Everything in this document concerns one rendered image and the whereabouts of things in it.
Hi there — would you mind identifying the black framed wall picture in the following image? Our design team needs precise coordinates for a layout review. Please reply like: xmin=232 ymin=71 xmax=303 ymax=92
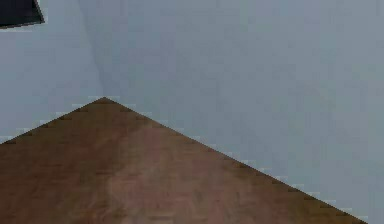
xmin=0 ymin=0 xmax=46 ymax=30

